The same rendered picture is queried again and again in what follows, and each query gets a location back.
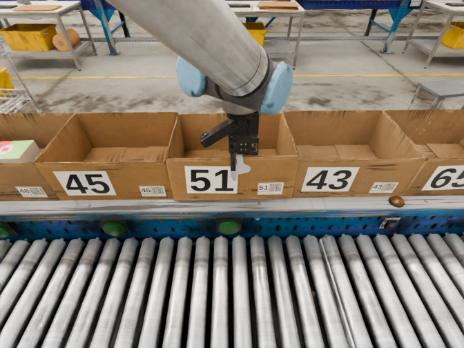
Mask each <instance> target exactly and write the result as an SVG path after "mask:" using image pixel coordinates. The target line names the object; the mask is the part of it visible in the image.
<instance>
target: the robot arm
mask: <svg viewBox="0 0 464 348"><path fill-rule="evenodd" d="M105 1H107V2H108V3H109V4H110V5H112V6H113V7H115V8H116V9H118V10H119V11H120V12H121V13H123V14H124V15H126V16H127V17H128V18H129V19H131V20H132V21H134V22H135V23H136V24H137V25H139V26H140V27H141V28H143V29H144V30H145V31H147V32H148V33H149V34H151V35H152V36H154V38H156V39H157V40H159V41H160V42H162V43H163V44H164V45H165V46H167V47H168V48H170V49H171V50H172V51H173V52H175V53H176V54H178V55H179V57H178V58H177V63H176V71H177V73H176V74H177V80H178V82H179V85H180V87H181V89H182V90H183V91H184V92H185V93H186V94H187V95H188V96H190V97H201V96H202V95H210V96H212V97H215V98H218V99H221V100H222V104H223V111H224V112H226V117H227V118H228V119H227V120H225V121H224V122H222V123H221V124H219V125H217V126H216V127H214V128H212V129H211V130H209V131H207V132H205V133H204V134H202V135H201V138H200V143H201V145H203V147H204V148H207V147H209V146H211V145H212V144H214V143H216V142H217V141H219V140H220V139H222V138H223V137H226V136H227V135H228V137H229V153H230V158H231V178H232V180H233V181H235V176H236V175H239V174H243V173H248V172H249V171H250V170H251V167H250V166H249V165H247V164H245V163H244V162H243V156H242V154H244V155H258V144H259V137H258V129H259V116H260V114H259V113H258V112H260V113H261V114H267V115H275V114H276V113H278V112H279V111H280V110H281V109H282V107H283V106H284V104H285V103H286V101H287V98H288V96H289V93H290V91H291V86H292V81H293V72H292V69H291V67H290V65H289V64H285V63H284V62H283V61H281V62H277V61H273V60H271V58H270V57H269V56H268V54H267V53H266V52H265V51H264V49H263V48H262V47H261V46H260V45H259V44H258V42H256V41H255V39H254V38H253V37H252V36H251V34H250V33H249V31H248V30H247V29H246V28H245V27H244V25H243V24H242V22H241V21H240V20H239V19H238V17H237V16H236V15H235V13H234V12H233V11H232V9H231V8H230V7H229V5H228V4H227V2H226V1H225V0H105ZM256 143H257V151H255V150H256V147H255V145H256ZM236 159H237V164H236Z"/></svg>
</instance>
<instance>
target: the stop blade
mask: <svg viewBox="0 0 464 348"><path fill-rule="evenodd" d="M318 245H319V247H320V252H321V255H322V259H323V262H324V264H325V269H326V271H327V275H328V278H329V282H330V285H331V289H332V292H333V296H334V299H335V301H336V306H337V308H338V313H339V316H340V319H341V323H342V326H343V329H344V332H345V336H346V339H347V343H348V345H349V348H355V346H354V342H353V340H352V337H351V333H350V330H349V326H348V324H347V320H346V317H345V313H344V311H343V307H342V304H341V301H340V297H339V295H338V291H337V288H336V284H335V282H334V277H333V275H332V272H331V269H330V266H329V262H328V259H327V255H326V253H325V249H324V246H323V243H322V240H321V239H320V240H319V243H318Z"/></svg>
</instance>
